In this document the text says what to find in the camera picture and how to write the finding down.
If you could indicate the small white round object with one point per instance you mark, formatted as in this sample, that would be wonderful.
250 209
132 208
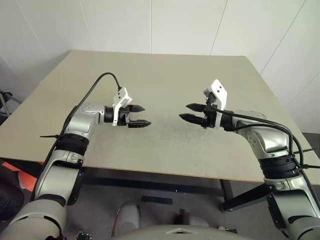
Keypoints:
221 228

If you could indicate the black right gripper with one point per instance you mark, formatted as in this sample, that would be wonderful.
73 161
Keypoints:
210 118

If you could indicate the black mesh basket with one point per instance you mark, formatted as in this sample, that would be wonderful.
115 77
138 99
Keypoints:
10 195

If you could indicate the black metal table frame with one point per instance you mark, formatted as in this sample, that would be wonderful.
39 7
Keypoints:
150 183

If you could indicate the grey robot torso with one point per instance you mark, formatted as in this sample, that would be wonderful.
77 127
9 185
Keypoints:
150 233

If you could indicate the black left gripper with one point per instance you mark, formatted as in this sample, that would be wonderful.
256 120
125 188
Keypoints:
123 117

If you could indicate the small black floor device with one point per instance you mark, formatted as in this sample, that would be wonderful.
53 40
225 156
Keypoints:
81 235

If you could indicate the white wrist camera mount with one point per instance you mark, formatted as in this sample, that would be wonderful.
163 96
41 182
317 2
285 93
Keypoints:
219 91
122 96

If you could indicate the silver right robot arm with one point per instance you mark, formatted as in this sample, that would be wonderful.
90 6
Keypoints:
272 142

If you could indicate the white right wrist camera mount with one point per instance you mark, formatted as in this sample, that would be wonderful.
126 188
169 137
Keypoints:
219 91

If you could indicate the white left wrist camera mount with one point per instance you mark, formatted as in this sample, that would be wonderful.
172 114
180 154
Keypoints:
122 96

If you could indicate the grey rounded shape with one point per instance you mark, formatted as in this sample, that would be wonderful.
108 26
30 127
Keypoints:
128 215

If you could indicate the orange white floor object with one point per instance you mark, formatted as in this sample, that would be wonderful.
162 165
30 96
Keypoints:
27 180

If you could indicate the black floor tape strip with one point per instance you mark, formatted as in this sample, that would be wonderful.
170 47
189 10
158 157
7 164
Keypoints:
157 200

